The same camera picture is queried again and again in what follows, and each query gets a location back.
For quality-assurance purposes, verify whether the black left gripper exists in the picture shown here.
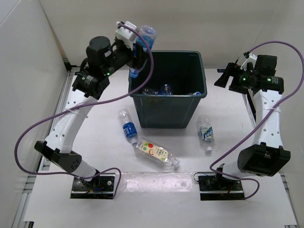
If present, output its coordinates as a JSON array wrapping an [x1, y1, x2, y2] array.
[[103, 38, 150, 76]]

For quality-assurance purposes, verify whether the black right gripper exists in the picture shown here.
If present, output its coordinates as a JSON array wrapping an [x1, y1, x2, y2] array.
[[214, 63, 257, 95]]

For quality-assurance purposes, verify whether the clear bottle light blue label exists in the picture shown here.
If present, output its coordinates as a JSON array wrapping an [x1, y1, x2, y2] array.
[[129, 25, 157, 78]]

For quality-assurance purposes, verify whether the clear bottle green white label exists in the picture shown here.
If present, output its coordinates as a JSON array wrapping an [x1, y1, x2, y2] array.
[[196, 115, 215, 155]]

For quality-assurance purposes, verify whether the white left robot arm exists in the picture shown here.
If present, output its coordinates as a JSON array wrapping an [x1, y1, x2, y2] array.
[[34, 35, 154, 190]]

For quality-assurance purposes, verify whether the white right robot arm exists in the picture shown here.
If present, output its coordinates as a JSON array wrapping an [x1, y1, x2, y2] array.
[[213, 53, 291, 190]]

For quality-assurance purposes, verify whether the crushed bottle inside bin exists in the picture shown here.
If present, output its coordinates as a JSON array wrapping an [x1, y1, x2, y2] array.
[[141, 84, 173, 95]]

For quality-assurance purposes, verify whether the dark green plastic bin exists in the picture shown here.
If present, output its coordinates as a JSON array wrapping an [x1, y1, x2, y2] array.
[[131, 51, 207, 129]]

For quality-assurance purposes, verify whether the clear bottle dark blue label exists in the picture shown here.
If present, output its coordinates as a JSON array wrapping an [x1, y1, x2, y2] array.
[[119, 109, 138, 145]]

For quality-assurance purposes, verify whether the clear bottle apple label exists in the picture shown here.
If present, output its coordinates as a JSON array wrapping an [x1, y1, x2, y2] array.
[[134, 137, 180, 169]]

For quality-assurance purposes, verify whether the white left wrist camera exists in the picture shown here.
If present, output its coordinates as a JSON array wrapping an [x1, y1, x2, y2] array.
[[115, 21, 139, 50]]

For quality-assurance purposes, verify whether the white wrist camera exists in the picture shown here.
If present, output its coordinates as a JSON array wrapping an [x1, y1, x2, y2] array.
[[115, 21, 139, 50], [240, 51, 257, 71]]

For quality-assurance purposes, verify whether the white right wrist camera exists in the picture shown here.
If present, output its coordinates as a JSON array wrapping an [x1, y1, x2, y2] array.
[[240, 51, 257, 71]]

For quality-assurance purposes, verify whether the aluminium table frame rail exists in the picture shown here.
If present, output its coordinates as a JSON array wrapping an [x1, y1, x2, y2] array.
[[234, 68, 259, 129]]

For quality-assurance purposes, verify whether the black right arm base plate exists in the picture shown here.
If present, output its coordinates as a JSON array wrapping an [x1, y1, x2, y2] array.
[[193, 172, 245, 201]]

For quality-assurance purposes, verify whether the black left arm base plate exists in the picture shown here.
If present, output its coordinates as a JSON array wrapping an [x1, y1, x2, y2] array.
[[70, 173, 115, 200]]

